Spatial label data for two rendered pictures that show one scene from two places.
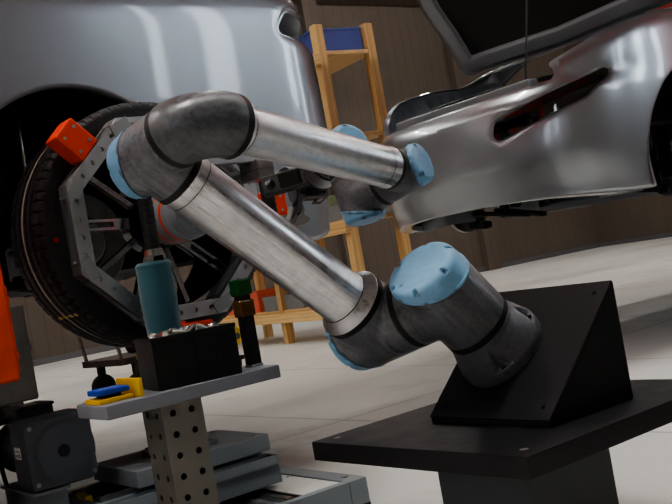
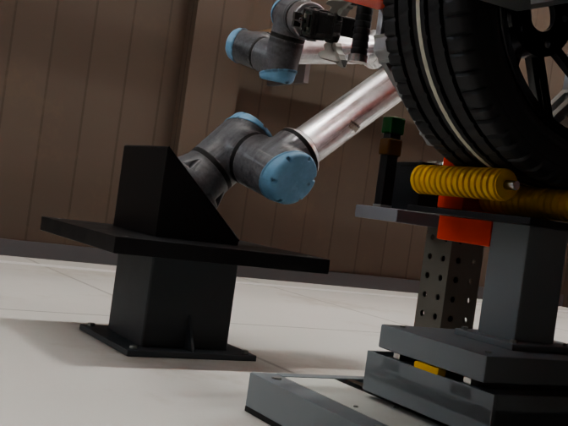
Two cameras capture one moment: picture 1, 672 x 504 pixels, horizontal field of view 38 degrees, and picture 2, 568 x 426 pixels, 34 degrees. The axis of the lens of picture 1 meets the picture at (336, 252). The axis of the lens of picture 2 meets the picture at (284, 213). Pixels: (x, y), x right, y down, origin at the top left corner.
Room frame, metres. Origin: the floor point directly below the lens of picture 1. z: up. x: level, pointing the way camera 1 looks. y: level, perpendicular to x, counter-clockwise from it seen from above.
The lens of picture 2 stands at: (4.53, 0.27, 0.42)
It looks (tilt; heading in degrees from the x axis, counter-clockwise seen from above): 0 degrees down; 187
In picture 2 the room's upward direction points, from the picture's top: 8 degrees clockwise
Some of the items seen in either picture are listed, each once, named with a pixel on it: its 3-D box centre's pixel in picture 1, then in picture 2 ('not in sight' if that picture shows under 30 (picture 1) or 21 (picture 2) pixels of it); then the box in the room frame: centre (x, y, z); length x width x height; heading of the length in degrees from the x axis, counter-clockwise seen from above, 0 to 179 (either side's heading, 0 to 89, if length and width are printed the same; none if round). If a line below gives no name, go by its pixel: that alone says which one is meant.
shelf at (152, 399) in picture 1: (181, 390); (447, 222); (2.23, 0.40, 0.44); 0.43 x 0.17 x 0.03; 126
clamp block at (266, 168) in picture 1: (256, 170); not in sight; (2.54, 0.16, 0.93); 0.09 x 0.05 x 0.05; 36
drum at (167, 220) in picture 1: (179, 214); not in sight; (2.55, 0.38, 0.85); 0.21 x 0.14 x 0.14; 36
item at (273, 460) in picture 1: (169, 487); (527, 394); (2.71, 0.56, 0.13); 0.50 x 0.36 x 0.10; 126
